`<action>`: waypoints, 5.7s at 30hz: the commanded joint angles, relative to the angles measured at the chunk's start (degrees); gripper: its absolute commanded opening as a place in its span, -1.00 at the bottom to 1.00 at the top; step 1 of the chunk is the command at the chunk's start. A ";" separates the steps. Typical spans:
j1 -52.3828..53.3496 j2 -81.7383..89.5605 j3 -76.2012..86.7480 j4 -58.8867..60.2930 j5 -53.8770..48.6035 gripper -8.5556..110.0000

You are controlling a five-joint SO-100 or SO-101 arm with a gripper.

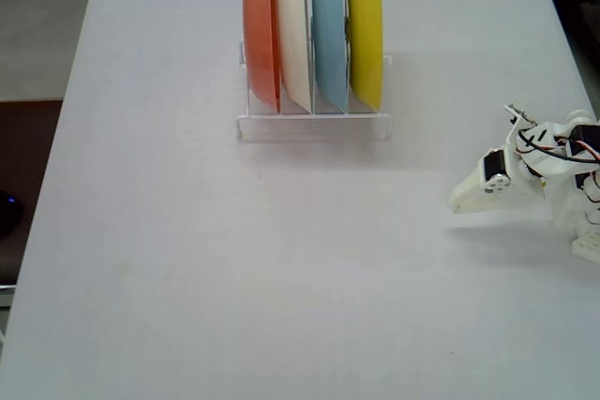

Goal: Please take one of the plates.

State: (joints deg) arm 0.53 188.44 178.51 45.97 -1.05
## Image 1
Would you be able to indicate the yellow plate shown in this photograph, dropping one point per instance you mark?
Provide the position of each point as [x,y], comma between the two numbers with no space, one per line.
[365,34]

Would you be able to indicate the white gripper with motor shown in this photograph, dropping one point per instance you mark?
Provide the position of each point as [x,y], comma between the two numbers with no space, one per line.
[474,191]

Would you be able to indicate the black rounded object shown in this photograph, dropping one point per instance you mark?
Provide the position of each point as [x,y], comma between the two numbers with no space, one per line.
[9,212]

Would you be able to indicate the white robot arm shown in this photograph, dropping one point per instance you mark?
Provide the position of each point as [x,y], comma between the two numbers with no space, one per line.
[562,180]

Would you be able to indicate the small wrist camera mount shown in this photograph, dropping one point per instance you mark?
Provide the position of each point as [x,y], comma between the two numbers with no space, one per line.
[518,115]

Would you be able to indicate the orange plate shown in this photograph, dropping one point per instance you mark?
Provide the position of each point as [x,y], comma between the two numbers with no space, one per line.
[260,34]

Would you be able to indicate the dark brown mat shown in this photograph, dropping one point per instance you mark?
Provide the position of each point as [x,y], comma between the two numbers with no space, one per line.
[28,175]

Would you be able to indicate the cream white plate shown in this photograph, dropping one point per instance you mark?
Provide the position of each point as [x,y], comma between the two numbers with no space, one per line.
[293,44]

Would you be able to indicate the light blue plate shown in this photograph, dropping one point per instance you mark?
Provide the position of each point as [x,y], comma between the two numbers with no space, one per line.
[328,34]

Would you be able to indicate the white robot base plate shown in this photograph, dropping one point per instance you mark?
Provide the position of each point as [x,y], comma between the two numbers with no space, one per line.
[588,247]

